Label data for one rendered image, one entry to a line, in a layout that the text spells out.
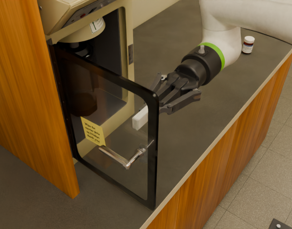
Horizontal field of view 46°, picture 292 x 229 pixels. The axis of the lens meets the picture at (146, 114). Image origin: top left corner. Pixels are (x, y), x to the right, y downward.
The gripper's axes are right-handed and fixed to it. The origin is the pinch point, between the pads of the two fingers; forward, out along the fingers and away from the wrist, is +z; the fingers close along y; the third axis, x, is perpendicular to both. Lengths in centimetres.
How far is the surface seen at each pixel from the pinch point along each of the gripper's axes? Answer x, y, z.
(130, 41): 3.6, -26.1, -26.2
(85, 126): 10.3, -16.3, 4.1
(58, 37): -9.8, -26.2, -0.3
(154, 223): 50, 1, -4
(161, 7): 35, -69, -104
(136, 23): 35, -69, -82
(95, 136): 12.2, -13.0, 4.1
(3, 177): 34, -40, 20
